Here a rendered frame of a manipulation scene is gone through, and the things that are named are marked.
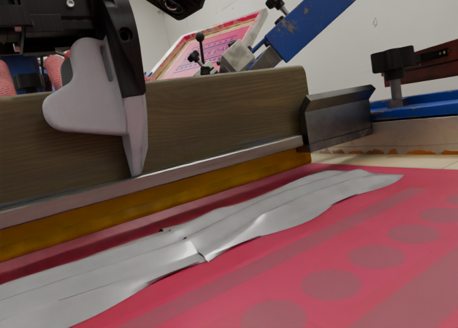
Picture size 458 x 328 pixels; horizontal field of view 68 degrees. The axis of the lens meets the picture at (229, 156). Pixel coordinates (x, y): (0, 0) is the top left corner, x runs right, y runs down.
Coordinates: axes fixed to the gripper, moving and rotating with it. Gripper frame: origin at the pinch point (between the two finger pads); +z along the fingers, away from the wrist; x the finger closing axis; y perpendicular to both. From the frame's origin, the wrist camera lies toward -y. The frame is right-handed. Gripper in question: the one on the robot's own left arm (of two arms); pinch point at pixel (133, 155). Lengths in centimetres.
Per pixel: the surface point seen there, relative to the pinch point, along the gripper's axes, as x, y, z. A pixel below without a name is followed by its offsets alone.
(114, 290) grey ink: 10.2, 5.0, 4.8
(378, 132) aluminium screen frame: 3.6, -24.9, 3.2
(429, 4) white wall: -75, -200, -38
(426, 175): 12.1, -17.7, 5.4
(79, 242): -0.5, 5.0, 5.2
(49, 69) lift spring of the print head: -64, -4, -19
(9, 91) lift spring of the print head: -56, 5, -13
